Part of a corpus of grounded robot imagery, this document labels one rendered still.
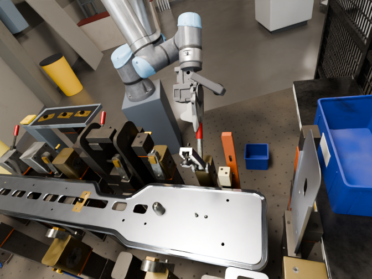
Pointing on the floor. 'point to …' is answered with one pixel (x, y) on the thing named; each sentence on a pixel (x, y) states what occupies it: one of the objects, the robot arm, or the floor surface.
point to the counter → (108, 29)
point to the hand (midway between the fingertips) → (199, 127)
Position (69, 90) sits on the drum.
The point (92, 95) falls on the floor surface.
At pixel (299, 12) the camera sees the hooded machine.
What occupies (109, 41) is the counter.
